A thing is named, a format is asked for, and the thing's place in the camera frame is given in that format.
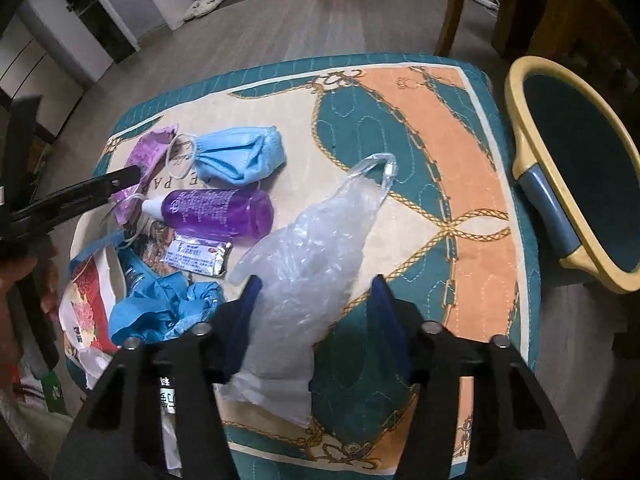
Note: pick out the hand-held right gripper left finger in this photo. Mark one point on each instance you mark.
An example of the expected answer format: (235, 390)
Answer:
(244, 315)

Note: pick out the person's left hand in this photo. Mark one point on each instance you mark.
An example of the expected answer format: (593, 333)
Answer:
(47, 287)

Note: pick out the red and white plastic bag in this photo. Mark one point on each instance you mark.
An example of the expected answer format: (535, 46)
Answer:
(85, 305)

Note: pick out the green printed bag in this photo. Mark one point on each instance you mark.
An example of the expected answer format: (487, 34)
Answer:
(50, 395)

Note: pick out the purple face mask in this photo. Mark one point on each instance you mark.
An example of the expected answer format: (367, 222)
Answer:
(150, 147)

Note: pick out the white fluffy slipper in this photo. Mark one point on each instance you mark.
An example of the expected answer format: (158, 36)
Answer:
(212, 3)
(195, 11)

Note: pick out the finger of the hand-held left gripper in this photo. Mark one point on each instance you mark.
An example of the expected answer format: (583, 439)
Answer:
(75, 209)
(117, 177)

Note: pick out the clear plastic bag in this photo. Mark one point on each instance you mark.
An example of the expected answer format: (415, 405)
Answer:
(310, 260)

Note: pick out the blue face mask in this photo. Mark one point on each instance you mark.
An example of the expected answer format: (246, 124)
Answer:
(240, 155)

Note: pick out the purple liquid bottle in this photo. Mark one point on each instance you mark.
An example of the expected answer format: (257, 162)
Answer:
(220, 212)

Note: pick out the silver wet wipe packet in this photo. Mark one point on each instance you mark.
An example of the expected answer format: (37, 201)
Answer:
(197, 256)

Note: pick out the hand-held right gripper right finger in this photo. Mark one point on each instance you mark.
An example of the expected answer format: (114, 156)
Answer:
(384, 310)

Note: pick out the teal patterned cushion stool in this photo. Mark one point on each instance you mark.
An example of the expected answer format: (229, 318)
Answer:
(450, 160)

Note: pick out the wooden chair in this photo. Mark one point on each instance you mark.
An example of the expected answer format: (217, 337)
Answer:
(452, 15)

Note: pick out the blue glove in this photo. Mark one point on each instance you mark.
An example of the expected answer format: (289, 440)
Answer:
(160, 310)

